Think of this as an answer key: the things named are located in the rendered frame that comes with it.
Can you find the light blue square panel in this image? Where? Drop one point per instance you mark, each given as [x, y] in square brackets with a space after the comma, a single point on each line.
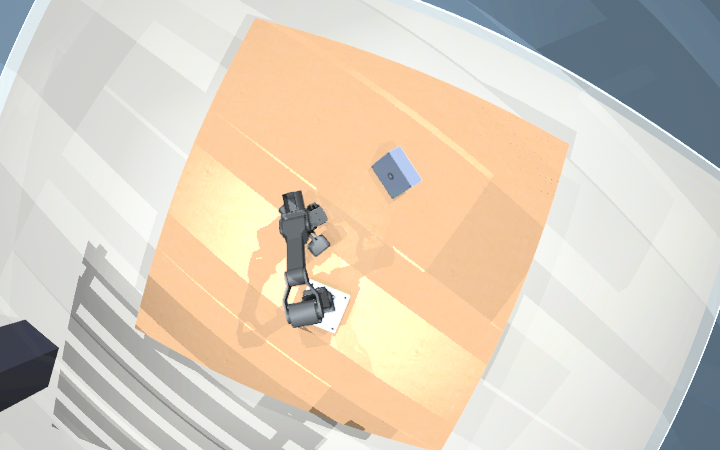
[396, 172]

